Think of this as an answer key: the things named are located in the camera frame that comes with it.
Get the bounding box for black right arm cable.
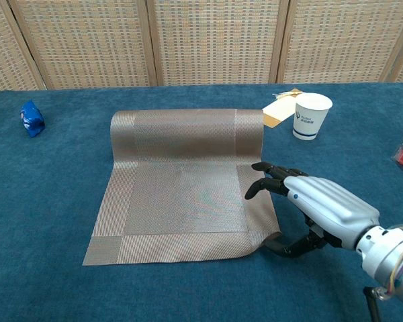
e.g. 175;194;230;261
362;285;384;322

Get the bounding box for bamboo folding screen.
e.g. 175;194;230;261
0;0;403;95

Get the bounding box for blue snack packet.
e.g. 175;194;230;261
19;99;46;138

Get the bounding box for white paper cup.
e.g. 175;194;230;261
292;93;333;141

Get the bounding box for brown woven placemat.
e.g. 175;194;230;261
82;108;283;266

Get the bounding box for blue carpet table cover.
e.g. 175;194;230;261
0;82;403;322

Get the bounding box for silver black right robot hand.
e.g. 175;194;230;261
244;162;381;259

